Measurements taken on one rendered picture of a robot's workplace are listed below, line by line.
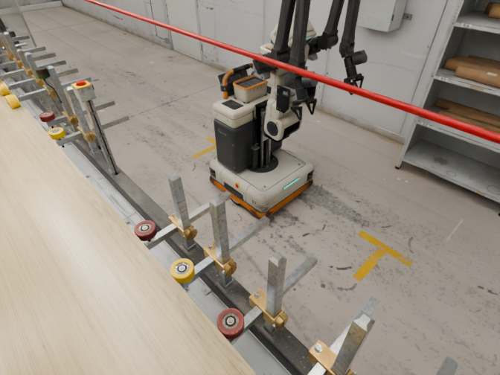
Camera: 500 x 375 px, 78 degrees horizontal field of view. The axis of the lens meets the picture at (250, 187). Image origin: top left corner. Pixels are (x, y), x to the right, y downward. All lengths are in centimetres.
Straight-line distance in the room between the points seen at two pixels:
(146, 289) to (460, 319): 183
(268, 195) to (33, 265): 149
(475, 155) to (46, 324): 327
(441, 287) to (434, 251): 29
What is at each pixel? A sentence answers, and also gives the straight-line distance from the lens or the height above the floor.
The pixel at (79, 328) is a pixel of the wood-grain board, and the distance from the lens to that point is 110.
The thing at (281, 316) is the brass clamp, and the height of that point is 83.
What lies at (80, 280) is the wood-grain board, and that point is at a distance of 119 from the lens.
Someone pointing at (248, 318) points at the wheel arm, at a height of 82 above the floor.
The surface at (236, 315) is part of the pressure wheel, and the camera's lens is 99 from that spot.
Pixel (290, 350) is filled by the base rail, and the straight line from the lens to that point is 117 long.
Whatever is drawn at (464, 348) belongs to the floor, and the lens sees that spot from 224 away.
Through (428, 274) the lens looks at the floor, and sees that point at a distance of 243.
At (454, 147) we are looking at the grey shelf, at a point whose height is 17.
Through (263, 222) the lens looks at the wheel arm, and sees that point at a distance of 127.
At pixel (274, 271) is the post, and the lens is 86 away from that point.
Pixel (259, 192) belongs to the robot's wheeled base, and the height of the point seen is 28.
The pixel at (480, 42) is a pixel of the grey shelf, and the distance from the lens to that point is 315.
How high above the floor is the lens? 179
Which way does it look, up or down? 41 degrees down
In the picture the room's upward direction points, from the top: 1 degrees counter-clockwise
